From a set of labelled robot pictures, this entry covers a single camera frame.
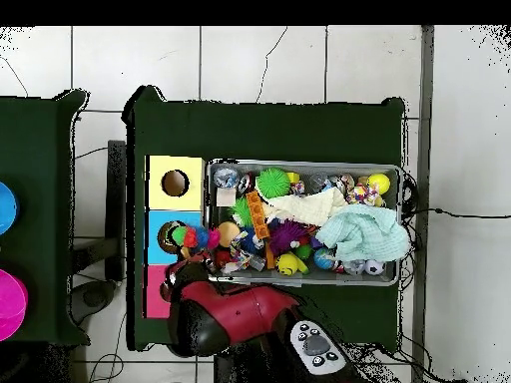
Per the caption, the multicolour fuzzy caterpillar toy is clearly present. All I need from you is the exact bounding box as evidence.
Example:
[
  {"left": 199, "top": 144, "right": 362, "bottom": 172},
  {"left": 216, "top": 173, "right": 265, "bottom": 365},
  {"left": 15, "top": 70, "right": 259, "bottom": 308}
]
[{"left": 171, "top": 224, "right": 222, "bottom": 250}]

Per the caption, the green spiky ball with eyes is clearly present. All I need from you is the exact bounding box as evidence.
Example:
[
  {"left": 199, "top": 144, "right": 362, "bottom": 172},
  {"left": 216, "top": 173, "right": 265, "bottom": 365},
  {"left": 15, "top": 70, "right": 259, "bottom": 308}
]
[{"left": 255, "top": 167, "right": 291, "bottom": 199}]

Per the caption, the cream waffle cloth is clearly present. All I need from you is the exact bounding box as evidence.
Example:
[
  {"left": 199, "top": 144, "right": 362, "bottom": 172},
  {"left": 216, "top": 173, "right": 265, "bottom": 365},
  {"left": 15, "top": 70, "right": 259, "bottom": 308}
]
[{"left": 262, "top": 187, "right": 348, "bottom": 227}]

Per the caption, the shallow clear mesh bin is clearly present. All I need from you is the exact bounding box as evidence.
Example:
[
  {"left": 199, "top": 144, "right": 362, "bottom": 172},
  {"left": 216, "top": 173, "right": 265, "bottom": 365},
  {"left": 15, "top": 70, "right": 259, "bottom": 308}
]
[{"left": 204, "top": 158, "right": 403, "bottom": 287}]

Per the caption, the orange plastic grid bar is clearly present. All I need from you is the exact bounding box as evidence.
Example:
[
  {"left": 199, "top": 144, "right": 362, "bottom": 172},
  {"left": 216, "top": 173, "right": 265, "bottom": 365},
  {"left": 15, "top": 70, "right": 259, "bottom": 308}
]
[{"left": 245, "top": 191, "right": 270, "bottom": 240}]

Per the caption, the black chair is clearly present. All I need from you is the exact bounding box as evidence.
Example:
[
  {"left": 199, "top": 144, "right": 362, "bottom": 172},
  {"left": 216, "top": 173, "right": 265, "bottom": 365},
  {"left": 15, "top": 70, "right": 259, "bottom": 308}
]
[{"left": 104, "top": 139, "right": 128, "bottom": 282}]

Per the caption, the yellow smiley ball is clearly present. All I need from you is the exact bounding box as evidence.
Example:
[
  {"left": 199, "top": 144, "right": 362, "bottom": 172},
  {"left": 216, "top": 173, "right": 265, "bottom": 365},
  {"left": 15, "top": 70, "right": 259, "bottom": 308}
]
[{"left": 275, "top": 252, "right": 310, "bottom": 277}]

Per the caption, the purple spiky ball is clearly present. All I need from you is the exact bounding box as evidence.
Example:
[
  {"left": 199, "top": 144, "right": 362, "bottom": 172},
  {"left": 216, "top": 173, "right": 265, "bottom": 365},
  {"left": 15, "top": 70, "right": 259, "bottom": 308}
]
[{"left": 268, "top": 218, "right": 310, "bottom": 256}]

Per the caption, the dark green table cloth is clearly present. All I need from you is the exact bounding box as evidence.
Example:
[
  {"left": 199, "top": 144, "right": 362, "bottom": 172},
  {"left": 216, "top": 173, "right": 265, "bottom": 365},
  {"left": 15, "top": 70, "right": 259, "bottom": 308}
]
[{"left": 121, "top": 85, "right": 408, "bottom": 352}]

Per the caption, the pink bowl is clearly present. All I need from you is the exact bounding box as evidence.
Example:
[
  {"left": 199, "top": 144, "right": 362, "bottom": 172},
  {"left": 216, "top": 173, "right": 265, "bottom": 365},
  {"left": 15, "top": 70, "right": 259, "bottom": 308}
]
[{"left": 0, "top": 268, "right": 29, "bottom": 342}]

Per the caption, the dark green side table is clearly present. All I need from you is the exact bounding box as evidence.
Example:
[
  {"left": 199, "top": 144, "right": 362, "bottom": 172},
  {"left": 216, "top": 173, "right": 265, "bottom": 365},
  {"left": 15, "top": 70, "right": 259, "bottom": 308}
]
[{"left": 0, "top": 89, "right": 91, "bottom": 346}]

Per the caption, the blue bowl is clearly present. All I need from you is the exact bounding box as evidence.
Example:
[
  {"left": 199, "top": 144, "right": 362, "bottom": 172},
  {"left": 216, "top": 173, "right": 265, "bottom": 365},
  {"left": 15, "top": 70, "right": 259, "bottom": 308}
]
[{"left": 0, "top": 181, "right": 20, "bottom": 236}]

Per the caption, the light blue waffle cloth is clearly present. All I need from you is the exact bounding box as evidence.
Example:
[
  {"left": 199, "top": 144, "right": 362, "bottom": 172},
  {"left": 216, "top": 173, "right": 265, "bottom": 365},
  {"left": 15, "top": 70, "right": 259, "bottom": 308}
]
[{"left": 314, "top": 206, "right": 411, "bottom": 263}]

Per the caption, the colourful knotted cloth ball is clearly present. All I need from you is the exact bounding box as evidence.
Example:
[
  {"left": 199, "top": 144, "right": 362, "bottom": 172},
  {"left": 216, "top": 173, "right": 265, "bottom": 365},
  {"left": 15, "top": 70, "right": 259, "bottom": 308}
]
[{"left": 344, "top": 185, "right": 380, "bottom": 207}]

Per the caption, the plain yellow ball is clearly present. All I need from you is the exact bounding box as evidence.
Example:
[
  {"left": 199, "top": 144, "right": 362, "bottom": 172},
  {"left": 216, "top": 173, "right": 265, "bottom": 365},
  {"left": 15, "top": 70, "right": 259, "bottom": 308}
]
[{"left": 365, "top": 172, "right": 391, "bottom": 196}]

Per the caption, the black cable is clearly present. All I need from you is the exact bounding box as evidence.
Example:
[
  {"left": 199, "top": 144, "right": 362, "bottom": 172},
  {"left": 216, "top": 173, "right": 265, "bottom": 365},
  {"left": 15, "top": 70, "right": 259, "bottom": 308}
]
[{"left": 402, "top": 206, "right": 511, "bottom": 219}]

